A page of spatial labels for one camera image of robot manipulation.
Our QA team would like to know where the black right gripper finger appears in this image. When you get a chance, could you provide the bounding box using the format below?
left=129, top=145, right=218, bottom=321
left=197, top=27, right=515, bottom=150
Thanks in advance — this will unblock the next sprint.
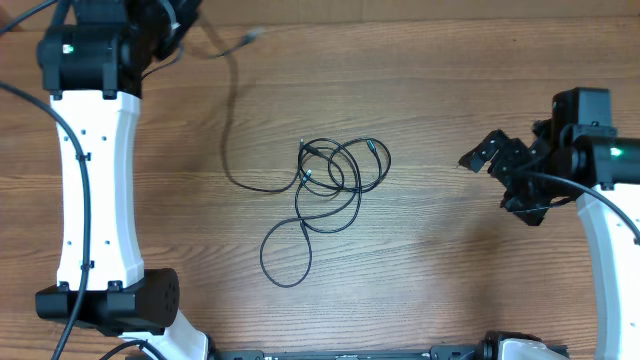
left=458, top=130, right=510, bottom=173
left=500, top=197, right=550, bottom=226

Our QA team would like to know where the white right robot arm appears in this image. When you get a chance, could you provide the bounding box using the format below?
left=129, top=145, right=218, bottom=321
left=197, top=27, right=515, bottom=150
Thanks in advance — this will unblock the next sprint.
left=458, top=87, right=639, bottom=359

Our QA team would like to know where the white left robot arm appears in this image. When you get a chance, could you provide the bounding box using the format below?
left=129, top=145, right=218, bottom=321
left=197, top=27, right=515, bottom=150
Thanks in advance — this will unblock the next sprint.
left=35, top=0, right=213, bottom=359

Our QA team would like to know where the cardboard back wall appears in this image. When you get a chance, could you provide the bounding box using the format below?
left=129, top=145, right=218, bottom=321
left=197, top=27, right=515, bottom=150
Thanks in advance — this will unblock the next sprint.
left=0, top=0, right=640, bottom=29

